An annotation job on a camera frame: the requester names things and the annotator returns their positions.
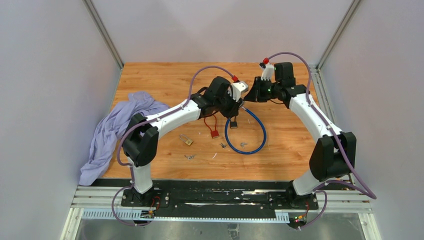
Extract lavender cloth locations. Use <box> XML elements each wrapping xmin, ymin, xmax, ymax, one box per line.
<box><xmin>79</xmin><ymin>91</ymin><xmax>170</xmax><ymax>186</ymax></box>

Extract red cable lock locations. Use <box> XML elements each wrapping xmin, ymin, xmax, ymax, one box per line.
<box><xmin>203</xmin><ymin>115</ymin><xmax>220</xmax><ymax>139</ymax></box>

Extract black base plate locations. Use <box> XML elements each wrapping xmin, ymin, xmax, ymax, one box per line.
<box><xmin>121</xmin><ymin>180</ymin><xmax>319</xmax><ymax>219</ymax></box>

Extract brass padlock keys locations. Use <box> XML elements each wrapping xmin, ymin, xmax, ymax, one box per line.
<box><xmin>184</xmin><ymin>154</ymin><xmax>196</xmax><ymax>161</ymax></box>

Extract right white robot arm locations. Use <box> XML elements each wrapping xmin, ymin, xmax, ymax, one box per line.
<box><xmin>244</xmin><ymin>62</ymin><xmax>357</xmax><ymax>209</ymax></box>

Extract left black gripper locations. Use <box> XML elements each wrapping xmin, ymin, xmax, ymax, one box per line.
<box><xmin>215</xmin><ymin>90</ymin><xmax>243</xmax><ymax>120</ymax></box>

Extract black cable lock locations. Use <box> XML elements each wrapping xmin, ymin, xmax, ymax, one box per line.
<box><xmin>229</xmin><ymin>116</ymin><xmax>238</xmax><ymax>129</ymax></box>

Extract blue cable lock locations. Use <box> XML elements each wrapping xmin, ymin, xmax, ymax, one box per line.
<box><xmin>224</xmin><ymin>105</ymin><xmax>268</xmax><ymax>156</ymax></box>

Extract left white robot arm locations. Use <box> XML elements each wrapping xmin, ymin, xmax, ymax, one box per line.
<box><xmin>120</xmin><ymin>76</ymin><xmax>249</xmax><ymax>207</ymax></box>

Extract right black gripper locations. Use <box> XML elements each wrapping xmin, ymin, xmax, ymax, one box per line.
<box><xmin>243</xmin><ymin>77</ymin><xmax>281</xmax><ymax>103</ymax></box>

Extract aluminium frame rails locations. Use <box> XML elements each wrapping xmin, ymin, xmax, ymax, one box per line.
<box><xmin>60</xmin><ymin>186</ymin><xmax>382</xmax><ymax>240</ymax></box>

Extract brass padlock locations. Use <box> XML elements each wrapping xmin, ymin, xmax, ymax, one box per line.
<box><xmin>179</xmin><ymin>134</ymin><xmax>194</xmax><ymax>146</ymax></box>

